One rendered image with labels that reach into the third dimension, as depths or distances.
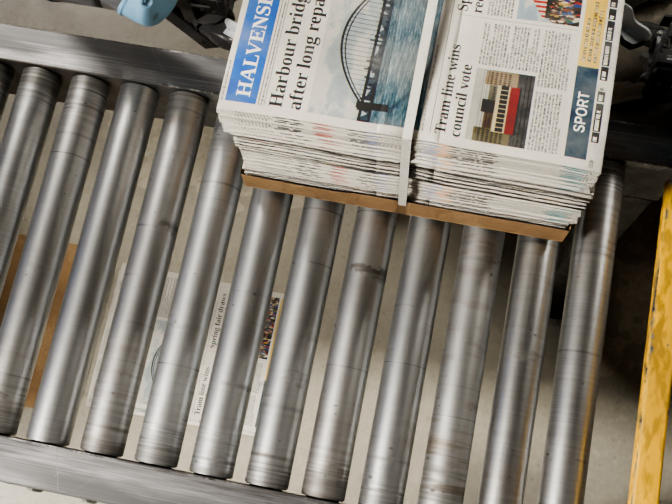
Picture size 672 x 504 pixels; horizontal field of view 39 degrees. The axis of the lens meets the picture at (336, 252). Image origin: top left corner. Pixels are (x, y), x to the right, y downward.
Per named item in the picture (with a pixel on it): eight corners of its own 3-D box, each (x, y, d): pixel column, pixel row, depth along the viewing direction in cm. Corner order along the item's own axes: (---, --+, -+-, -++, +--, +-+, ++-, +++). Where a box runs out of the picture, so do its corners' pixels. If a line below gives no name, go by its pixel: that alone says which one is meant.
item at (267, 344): (299, 295, 191) (299, 294, 190) (270, 436, 184) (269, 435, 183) (124, 263, 194) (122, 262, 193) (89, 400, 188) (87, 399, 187)
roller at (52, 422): (166, 93, 122) (157, 77, 117) (72, 457, 111) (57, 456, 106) (129, 87, 123) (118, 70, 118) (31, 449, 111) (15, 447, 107)
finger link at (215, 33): (240, 58, 117) (186, 20, 119) (242, 63, 119) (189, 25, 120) (264, 30, 118) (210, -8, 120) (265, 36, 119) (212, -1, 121)
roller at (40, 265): (117, 86, 123) (107, 69, 118) (19, 447, 112) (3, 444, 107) (81, 80, 123) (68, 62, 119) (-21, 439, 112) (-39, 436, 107)
